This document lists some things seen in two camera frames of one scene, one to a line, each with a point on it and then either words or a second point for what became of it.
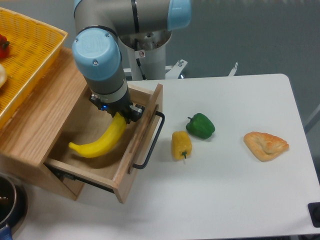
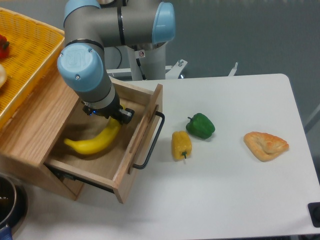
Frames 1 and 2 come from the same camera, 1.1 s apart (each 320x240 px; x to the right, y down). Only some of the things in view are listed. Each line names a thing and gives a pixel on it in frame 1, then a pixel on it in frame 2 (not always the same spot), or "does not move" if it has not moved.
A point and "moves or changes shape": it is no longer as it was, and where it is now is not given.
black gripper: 122,107 → 108,112
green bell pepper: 200,126 does not move
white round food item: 3,74 does not move
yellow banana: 105,143 moves or changes shape
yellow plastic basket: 34,47 does not move
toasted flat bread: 263,146 does not move
